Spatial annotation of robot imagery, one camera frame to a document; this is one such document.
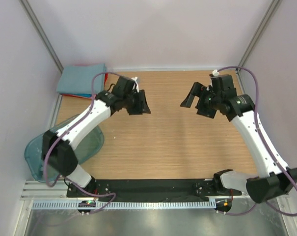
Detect slotted grey cable duct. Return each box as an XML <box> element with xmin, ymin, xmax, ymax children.
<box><xmin>32</xmin><ymin>200</ymin><xmax>216</xmax><ymax>210</ymax></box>

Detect aluminium frame post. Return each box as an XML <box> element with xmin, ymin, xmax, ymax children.
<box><xmin>236</xmin><ymin>0</ymin><xmax>283</xmax><ymax>73</ymax></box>
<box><xmin>19</xmin><ymin>0</ymin><xmax>64</xmax><ymax>72</ymax></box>

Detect left aluminium frame post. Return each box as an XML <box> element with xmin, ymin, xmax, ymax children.
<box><xmin>19</xmin><ymin>0</ymin><xmax>64</xmax><ymax>72</ymax></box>

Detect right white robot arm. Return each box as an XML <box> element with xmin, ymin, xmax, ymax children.
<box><xmin>180</xmin><ymin>74</ymin><xmax>297</xmax><ymax>204</ymax></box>

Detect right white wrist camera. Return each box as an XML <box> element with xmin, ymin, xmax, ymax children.
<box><xmin>212</xmin><ymin>70</ymin><xmax>219</xmax><ymax>76</ymax></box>

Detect right aluminium frame post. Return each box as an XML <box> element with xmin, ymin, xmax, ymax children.
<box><xmin>236</xmin><ymin>0</ymin><xmax>283</xmax><ymax>73</ymax></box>

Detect folded blue t shirt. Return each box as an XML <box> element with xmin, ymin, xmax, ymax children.
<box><xmin>73</xmin><ymin>93</ymin><xmax>92</xmax><ymax>98</ymax></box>

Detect translucent teal plastic basket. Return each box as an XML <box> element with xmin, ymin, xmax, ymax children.
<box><xmin>24</xmin><ymin>126</ymin><xmax>105</xmax><ymax>183</ymax></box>

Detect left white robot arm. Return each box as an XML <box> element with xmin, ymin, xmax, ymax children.
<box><xmin>42</xmin><ymin>75</ymin><xmax>151</xmax><ymax>197</ymax></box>

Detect grey-blue t shirt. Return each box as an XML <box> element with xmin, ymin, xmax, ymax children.
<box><xmin>56</xmin><ymin>63</ymin><xmax>107</xmax><ymax>94</ymax></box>

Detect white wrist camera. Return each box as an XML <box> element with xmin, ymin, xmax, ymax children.
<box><xmin>212</xmin><ymin>70</ymin><xmax>219</xmax><ymax>76</ymax></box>
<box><xmin>131</xmin><ymin>77</ymin><xmax>140</xmax><ymax>92</ymax></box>

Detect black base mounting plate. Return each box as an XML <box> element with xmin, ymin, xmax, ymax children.
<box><xmin>66</xmin><ymin>178</ymin><xmax>243</xmax><ymax>203</ymax></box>

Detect purple cable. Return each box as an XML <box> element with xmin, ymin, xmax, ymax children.
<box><xmin>43</xmin><ymin>71</ymin><xmax>134</xmax><ymax>214</ymax></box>
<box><xmin>213</xmin><ymin>65</ymin><xmax>297</xmax><ymax>217</ymax></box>

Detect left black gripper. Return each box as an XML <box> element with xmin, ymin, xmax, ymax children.
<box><xmin>122</xmin><ymin>89</ymin><xmax>151</xmax><ymax>115</ymax></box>

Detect aluminium extrusion rail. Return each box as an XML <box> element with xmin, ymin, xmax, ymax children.
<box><xmin>22</xmin><ymin>180</ymin><xmax>245</xmax><ymax>199</ymax></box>

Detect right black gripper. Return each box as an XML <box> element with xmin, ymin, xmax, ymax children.
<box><xmin>181</xmin><ymin>82</ymin><xmax>222</xmax><ymax>119</ymax></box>

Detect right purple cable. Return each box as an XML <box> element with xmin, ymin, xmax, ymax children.
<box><xmin>213</xmin><ymin>65</ymin><xmax>297</xmax><ymax>217</ymax></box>

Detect folded red t shirt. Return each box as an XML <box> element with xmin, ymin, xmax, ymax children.
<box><xmin>61</xmin><ymin>73</ymin><xmax>108</xmax><ymax>99</ymax></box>

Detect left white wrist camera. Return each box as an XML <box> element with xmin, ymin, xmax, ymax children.
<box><xmin>131</xmin><ymin>77</ymin><xmax>140</xmax><ymax>92</ymax></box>

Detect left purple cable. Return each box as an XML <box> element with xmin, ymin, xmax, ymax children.
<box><xmin>43</xmin><ymin>71</ymin><xmax>134</xmax><ymax>214</ymax></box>

